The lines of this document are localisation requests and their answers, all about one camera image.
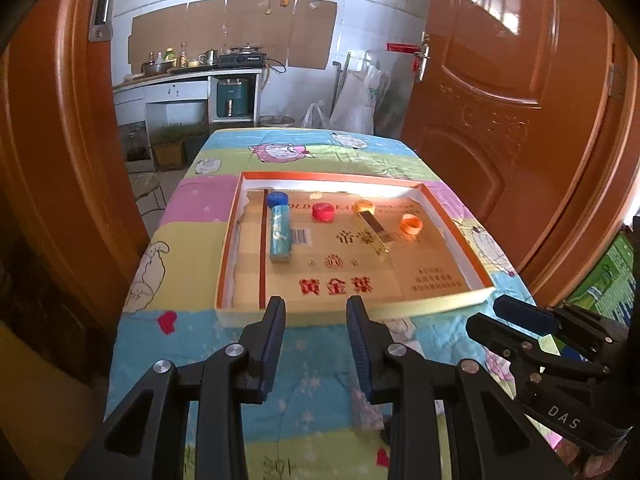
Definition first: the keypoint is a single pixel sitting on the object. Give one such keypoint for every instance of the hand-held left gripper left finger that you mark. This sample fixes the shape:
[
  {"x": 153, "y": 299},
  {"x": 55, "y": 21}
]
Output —
[{"x": 272, "y": 352}]

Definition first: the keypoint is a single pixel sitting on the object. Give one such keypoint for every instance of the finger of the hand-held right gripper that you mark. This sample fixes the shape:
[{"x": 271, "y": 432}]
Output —
[
  {"x": 525, "y": 345},
  {"x": 525, "y": 316}
]

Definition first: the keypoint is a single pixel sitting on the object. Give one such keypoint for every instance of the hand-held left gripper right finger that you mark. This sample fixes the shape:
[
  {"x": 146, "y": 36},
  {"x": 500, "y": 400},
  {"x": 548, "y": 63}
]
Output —
[{"x": 357, "y": 352}]

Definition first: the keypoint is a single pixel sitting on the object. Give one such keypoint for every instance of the shallow cardboard box tray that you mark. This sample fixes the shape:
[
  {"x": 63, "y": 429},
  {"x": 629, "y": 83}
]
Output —
[{"x": 350, "y": 270}]

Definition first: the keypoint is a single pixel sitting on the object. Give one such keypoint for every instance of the teal patterned lighter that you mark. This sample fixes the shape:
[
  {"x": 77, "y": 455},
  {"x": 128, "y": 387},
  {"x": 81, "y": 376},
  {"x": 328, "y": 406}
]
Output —
[{"x": 281, "y": 235}]

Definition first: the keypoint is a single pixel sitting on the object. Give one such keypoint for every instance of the gold lighter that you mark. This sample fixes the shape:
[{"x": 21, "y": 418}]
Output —
[{"x": 375, "y": 234}]

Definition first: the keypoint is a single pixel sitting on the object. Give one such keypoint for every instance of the orange bottle cap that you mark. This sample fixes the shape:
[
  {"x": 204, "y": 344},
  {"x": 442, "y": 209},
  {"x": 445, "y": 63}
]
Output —
[
  {"x": 364, "y": 206},
  {"x": 406, "y": 225}
]

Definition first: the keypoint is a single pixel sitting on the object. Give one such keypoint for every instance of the red bottle cap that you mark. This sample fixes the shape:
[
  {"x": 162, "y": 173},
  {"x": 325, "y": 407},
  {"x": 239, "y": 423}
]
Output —
[{"x": 322, "y": 212}]

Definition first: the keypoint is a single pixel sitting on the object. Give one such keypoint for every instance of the blue bottle cap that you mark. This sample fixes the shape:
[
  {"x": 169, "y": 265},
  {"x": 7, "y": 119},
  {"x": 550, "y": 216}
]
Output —
[{"x": 278, "y": 200}]

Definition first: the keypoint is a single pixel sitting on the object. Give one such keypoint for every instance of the green cardboard box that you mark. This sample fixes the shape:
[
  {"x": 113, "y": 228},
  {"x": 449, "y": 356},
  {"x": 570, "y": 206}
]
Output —
[{"x": 612, "y": 280}]

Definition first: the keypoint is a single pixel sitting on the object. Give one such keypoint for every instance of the cartoon printed tablecloth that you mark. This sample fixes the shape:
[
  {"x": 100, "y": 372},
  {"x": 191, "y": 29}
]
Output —
[{"x": 200, "y": 220}]

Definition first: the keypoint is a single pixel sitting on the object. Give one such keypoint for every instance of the brown wooden door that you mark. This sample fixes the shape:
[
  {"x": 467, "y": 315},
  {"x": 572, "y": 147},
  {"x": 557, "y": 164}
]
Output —
[{"x": 500, "y": 110}]

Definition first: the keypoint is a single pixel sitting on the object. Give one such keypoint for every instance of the planter with green sprouts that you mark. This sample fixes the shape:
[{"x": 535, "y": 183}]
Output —
[{"x": 172, "y": 147}]

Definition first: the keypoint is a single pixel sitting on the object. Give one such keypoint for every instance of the round basin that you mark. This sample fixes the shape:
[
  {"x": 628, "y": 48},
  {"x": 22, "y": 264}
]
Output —
[{"x": 276, "y": 121}]

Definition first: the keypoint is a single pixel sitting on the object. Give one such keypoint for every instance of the small white plastic bag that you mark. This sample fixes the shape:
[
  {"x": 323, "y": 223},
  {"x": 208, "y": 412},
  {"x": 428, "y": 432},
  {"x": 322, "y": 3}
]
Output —
[{"x": 314, "y": 117}]

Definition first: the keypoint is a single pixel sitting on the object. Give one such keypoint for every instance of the large white plastic bag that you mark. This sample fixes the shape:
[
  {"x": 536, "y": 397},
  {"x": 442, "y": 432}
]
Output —
[{"x": 355, "y": 100}]

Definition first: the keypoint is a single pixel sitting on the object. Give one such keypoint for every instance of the metal door hinge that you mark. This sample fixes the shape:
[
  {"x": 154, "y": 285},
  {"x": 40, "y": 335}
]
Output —
[{"x": 617, "y": 80}]

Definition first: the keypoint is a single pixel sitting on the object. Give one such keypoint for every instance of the green air fryer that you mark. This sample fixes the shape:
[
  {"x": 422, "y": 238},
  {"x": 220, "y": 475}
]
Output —
[{"x": 232, "y": 97}]

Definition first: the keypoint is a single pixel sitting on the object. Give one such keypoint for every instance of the white kitchen counter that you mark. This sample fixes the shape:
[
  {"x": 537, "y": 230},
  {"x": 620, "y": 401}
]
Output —
[{"x": 165, "y": 92}]

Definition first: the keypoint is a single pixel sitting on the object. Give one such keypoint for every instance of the red paper strip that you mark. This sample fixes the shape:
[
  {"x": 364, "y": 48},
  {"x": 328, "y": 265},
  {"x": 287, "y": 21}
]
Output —
[{"x": 402, "y": 47}]

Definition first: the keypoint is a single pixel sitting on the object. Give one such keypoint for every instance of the black gas stove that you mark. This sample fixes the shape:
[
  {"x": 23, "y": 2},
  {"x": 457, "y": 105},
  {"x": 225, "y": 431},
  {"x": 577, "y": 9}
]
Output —
[{"x": 242, "y": 57}]

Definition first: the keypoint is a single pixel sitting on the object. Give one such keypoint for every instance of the metal kettle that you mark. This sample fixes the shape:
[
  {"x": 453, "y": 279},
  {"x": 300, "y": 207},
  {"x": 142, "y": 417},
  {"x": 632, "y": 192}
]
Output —
[{"x": 209, "y": 57}]

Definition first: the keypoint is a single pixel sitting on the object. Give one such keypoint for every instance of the metal bowl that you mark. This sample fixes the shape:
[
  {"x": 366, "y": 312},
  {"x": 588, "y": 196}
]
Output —
[{"x": 157, "y": 68}]

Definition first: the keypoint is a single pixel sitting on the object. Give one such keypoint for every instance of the brown sauce bottle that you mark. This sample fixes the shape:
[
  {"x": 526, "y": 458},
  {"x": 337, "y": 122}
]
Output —
[{"x": 183, "y": 56}]

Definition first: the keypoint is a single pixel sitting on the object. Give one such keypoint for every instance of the yellow-green bottle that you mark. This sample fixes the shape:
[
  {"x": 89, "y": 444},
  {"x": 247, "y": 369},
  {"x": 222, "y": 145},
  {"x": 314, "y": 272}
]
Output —
[{"x": 169, "y": 54}]

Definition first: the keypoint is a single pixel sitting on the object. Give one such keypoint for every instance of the metal door strike plate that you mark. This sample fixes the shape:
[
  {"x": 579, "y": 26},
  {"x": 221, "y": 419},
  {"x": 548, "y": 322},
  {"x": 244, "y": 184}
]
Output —
[{"x": 102, "y": 5}]

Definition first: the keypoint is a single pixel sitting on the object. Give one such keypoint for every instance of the cardboard sheet on wall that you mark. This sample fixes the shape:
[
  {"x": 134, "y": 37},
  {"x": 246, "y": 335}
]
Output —
[{"x": 310, "y": 35}]

